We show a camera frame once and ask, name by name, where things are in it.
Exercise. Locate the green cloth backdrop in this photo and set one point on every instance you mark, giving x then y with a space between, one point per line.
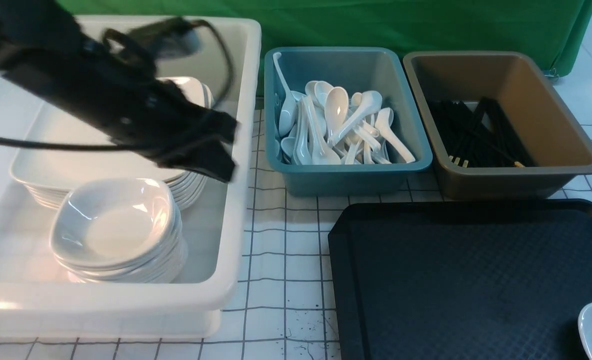
550 32

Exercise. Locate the pile of black chopsticks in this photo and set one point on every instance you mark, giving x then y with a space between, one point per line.
479 137

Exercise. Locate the black serving tray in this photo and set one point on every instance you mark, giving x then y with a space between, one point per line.
462 280

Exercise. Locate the brown plastic bin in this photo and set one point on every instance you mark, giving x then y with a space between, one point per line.
542 121

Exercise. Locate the stack of white small bowls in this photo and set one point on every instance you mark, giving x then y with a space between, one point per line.
120 230

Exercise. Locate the pile of white soup spoons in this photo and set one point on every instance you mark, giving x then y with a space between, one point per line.
326 126

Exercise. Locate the teal plastic bin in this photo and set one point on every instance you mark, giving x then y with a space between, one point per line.
357 69

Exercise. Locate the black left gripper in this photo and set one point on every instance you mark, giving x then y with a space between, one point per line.
134 109

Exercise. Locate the stack of white square plates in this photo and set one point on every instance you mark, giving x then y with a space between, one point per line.
50 175

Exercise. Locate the large white plastic tub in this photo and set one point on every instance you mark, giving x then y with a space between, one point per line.
37 300

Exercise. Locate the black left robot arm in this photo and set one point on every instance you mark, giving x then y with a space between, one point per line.
46 25

